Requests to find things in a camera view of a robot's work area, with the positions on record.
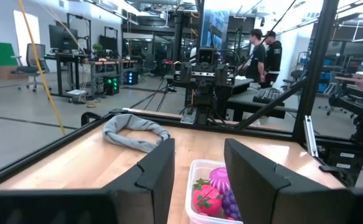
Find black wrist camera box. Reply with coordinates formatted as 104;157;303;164
197;46;216;67

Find computer tower green lights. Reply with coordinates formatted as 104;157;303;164
103;75;121;96

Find white wall panel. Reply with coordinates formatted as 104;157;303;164
12;11;41;66

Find black aluminium table frame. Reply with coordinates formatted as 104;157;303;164
0;0;363;191

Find blue screen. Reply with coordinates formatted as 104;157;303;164
201;9;230;50

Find silver frame bracket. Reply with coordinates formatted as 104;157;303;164
304;114;319;158

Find red toy dragon fruit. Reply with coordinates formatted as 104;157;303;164
192;178;224;218

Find grey office chair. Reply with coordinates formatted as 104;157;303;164
11;43;52;93

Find black keyboard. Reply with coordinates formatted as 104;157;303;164
252;88;283;104

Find grey cloth band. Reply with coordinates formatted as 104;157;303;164
102;113;171;154

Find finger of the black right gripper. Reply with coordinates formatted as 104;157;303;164
217;63;232;85
176;62;192;84

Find black pillar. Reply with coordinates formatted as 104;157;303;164
172;12;184;63

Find wooden top desk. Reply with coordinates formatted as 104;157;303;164
81;58;138;97

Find yellow cable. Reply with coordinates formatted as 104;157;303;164
17;0;67;135

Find magenta white-striped toy vegetable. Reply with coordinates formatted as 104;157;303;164
208;167;232;195

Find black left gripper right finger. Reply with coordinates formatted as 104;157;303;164
224;138;355;224

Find green board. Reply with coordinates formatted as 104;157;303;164
0;42;19;67

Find dark grey desk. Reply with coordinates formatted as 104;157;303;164
226;77;299;122

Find black computer monitor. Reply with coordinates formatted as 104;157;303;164
49;24;79;52
98;26;119;54

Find computer tower blue lights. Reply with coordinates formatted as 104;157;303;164
126;70;139;85

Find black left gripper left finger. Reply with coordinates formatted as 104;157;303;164
103;138;176;224

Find person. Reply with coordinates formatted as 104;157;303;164
260;30;283;90
237;29;266;83

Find clear plastic tupperware container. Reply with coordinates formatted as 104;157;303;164
185;159;244;224

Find purple toy grape bunch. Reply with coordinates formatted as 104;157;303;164
221;189;243;222

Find black desk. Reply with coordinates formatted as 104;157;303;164
44;52;90;98

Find black box white labels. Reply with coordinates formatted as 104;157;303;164
318;146;363;188

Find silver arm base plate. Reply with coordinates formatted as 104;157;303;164
181;108;197;124

